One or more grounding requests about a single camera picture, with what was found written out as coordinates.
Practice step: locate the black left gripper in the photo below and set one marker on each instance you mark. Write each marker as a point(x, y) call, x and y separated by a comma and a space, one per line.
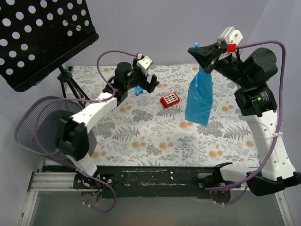
point(143, 81)

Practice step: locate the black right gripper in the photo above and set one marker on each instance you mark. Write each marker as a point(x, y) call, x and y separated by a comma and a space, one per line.
point(216, 54)

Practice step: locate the small blue bag piece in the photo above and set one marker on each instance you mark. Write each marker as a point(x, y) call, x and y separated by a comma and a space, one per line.
point(138, 90)

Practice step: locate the blue plastic trash bag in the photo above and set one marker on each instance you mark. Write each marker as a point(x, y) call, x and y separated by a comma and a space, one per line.
point(200, 98)

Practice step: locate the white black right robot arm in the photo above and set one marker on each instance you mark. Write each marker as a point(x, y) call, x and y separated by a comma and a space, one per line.
point(262, 112)

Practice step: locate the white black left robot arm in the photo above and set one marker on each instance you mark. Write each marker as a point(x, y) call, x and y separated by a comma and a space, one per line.
point(72, 135)

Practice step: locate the grey mesh trash bin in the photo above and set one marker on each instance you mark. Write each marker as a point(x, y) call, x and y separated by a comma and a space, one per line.
point(37, 130)

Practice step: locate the red white toy brick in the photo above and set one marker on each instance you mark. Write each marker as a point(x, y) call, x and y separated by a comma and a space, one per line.
point(170, 100)

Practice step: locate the floral table mat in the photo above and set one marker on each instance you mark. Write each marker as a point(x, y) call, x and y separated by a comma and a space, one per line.
point(141, 132)

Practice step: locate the black perforated music stand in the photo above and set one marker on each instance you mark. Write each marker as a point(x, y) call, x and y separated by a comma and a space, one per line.
point(39, 36)

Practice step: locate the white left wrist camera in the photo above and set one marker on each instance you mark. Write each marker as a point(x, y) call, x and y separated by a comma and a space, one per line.
point(144, 64)

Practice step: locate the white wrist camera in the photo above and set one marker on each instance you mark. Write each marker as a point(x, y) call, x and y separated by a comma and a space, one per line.
point(230, 36)
point(144, 64)

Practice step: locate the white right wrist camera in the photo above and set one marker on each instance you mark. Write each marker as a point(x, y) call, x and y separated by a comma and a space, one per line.
point(230, 36)

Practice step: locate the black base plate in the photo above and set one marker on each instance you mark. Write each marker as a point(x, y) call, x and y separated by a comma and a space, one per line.
point(142, 181)

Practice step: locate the aluminium frame rail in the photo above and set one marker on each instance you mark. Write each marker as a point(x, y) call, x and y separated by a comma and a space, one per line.
point(49, 182)

